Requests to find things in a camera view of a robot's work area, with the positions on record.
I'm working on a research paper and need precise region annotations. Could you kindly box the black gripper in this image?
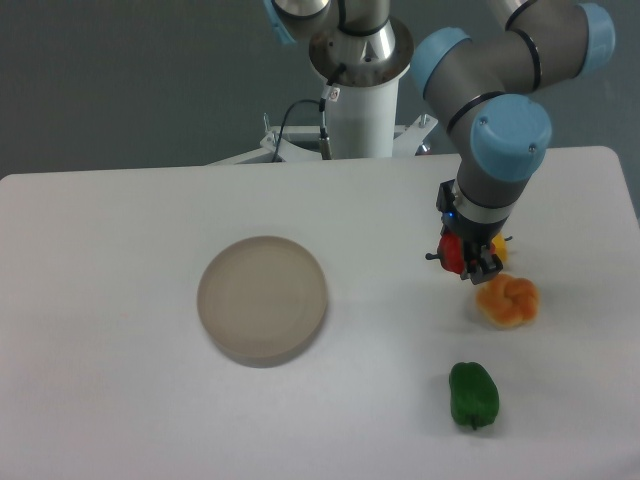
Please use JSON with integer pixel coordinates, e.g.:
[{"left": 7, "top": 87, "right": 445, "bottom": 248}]
[{"left": 441, "top": 211, "right": 506, "bottom": 285}]

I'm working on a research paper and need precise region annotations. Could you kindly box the red pepper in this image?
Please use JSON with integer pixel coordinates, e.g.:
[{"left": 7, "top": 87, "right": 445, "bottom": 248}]
[{"left": 437, "top": 231, "right": 464, "bottom": 274}]

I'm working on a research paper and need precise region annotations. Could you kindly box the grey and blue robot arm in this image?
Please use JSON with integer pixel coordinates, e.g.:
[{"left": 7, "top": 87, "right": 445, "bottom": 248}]
[{"left": 265, "top": 1, "right": 616, "bottom": 284}]

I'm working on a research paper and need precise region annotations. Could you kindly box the yellow pepper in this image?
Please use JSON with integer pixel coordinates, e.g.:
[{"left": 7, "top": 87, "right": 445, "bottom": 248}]
[{"left": 491, "top": 233, "right": 508, "bottom": 264}]

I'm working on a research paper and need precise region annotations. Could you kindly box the green pepper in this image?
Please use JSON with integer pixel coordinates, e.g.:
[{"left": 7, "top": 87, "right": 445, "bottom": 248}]
[{"left": 449, "top": 362, "right": 500, "bottom": 430}]

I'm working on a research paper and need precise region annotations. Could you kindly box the beige round plate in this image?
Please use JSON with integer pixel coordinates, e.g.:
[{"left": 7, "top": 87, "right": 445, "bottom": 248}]
[{"left": 197, "top": 236, "right": 329, "bottom": 368}]

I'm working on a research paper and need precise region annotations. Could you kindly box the knotted bread roll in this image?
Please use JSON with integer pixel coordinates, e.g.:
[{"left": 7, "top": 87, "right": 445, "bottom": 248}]
[{"left": 475, "top": 274, "right": 540, "bottom": 328}]

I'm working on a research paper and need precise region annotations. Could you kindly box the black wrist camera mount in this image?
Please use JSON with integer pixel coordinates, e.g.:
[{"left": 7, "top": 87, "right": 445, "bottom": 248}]
[{"left": 436, "top": 179, "right": 456, "bottom": 216}]

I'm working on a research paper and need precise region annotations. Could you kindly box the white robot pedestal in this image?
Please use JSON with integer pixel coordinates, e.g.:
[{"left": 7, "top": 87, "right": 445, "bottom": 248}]
[{"left": 215, "top": 79, "right": 438, "bottom": 166}]

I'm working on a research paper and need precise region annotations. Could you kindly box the black cable with connector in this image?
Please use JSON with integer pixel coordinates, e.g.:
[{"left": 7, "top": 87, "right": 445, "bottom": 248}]
[{"left": 272, "top": 62, "right": 349, "bottom": 164}]

